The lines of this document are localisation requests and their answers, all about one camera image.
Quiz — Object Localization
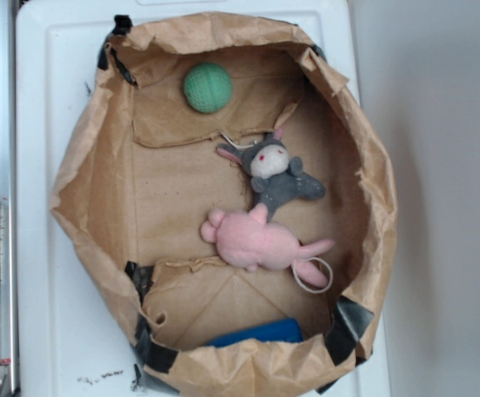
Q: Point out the grey plush bunny toy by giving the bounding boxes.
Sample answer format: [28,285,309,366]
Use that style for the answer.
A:
[216,128,326,220]

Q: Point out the green textured ball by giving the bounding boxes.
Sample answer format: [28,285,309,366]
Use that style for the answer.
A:
[183,62,233,114]

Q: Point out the brown paper bag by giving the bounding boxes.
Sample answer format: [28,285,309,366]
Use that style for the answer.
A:
[51,12,398,396]

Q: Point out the pink plush bunny toy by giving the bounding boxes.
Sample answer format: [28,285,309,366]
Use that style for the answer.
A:
[200,203,334,294]

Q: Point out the blue block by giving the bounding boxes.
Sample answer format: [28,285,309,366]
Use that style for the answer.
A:
[206,318,303,347]

